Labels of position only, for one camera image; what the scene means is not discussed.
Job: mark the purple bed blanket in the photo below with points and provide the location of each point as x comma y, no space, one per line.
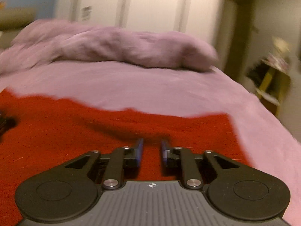
141,87

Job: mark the brown wooden door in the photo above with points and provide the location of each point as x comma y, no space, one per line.
237,33

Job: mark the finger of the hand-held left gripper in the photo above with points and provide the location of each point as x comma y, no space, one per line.
6,123

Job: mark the wrapped flower bouquet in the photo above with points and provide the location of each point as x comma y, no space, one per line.
281,44

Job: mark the purple crumpled duvet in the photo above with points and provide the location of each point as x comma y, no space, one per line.
117,44

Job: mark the dark cloth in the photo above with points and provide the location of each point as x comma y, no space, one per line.
255,73

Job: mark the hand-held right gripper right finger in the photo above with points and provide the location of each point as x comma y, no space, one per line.
165,153

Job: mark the red knit cardigan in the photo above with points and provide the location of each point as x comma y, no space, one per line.
70,131

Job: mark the white wardrobe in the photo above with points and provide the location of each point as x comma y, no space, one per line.
145,7

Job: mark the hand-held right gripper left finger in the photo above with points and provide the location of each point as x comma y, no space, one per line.
139,153

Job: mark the grey padded headboard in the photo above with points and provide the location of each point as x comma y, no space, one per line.
14,18

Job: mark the pale wooden side table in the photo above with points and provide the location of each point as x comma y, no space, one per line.
272,82

